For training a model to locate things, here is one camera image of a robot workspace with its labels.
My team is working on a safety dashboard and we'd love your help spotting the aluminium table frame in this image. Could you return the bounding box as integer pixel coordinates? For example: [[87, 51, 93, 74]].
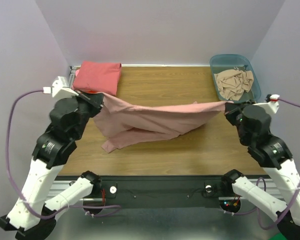
[[44, 65, 286, 208]]

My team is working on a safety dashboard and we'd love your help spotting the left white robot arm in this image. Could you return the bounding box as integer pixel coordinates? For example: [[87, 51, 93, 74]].
[[0, 93, 104, 240]]

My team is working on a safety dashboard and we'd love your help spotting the green cloth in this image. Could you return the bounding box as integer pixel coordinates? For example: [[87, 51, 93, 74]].
[[269, 233, 287, 240]]

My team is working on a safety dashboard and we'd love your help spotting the folded salmon pink shirt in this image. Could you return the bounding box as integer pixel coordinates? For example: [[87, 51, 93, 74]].
[[72, 61, 122, 96]]

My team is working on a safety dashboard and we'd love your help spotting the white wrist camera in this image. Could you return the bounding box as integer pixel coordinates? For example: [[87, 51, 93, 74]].
[[43, 76, 79, 100], [254, 94, 280, 116]]

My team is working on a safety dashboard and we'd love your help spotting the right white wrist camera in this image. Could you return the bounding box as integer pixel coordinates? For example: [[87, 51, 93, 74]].
[[254, 94, 280, 116]]

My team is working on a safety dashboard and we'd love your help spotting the folded red shirt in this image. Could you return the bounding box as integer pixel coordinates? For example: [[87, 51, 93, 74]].
[[86, 90, 98, 94]]

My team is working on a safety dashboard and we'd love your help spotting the beige crumpled shirt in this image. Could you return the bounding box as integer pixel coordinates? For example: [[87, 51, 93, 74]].
[[213, 69, 254, 101]]

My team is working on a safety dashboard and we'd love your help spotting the teal plastic bin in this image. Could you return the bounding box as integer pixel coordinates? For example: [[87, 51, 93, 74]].
[[209, 54, 261, 103]]

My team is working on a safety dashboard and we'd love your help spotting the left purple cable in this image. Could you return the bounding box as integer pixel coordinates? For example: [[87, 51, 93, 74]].
[[5, 89, 122, 221]]

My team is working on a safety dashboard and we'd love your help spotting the dusty pink t shirt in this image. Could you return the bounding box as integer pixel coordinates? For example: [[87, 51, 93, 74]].
[[93, 94, 226, 153]]

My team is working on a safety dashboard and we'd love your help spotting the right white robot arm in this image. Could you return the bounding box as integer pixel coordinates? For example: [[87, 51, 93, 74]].
[[220, 99, 300, 240]]

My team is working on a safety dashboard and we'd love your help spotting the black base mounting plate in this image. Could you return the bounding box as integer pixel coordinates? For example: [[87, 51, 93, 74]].
[[82, 175, 251, 209]]

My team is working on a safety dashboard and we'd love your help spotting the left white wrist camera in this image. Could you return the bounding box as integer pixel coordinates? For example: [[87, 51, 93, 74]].
[[43, 76, 79, 100]]

